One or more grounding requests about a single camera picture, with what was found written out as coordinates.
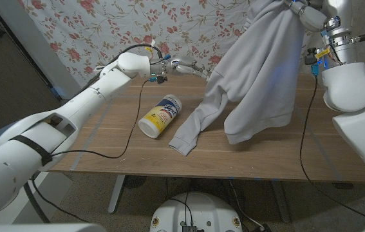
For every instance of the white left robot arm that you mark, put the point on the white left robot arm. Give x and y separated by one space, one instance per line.
72 106

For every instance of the yellow white wipes canister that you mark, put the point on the yellow white wipes canister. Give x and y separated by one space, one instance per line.
159 116

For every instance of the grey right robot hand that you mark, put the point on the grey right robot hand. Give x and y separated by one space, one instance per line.
340 38

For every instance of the white table leg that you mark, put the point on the white table leg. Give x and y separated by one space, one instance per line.
116 193

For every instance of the white robot chest rim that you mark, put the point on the white robot chest rim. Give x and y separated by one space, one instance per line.
40 228

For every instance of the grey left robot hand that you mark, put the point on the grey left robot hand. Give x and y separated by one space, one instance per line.
179 66

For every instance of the floral print backdrop cloth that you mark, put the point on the floral print backdrop cloth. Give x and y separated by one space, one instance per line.
105 25

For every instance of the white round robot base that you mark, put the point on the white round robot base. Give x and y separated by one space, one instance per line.
198 209

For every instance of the white floor board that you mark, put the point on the white floor board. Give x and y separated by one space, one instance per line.
56 190

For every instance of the light grey sweatshirt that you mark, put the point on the light grey sweatshirt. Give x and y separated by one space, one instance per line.
259 80

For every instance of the grey table leg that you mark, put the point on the grey table leg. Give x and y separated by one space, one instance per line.
280 199

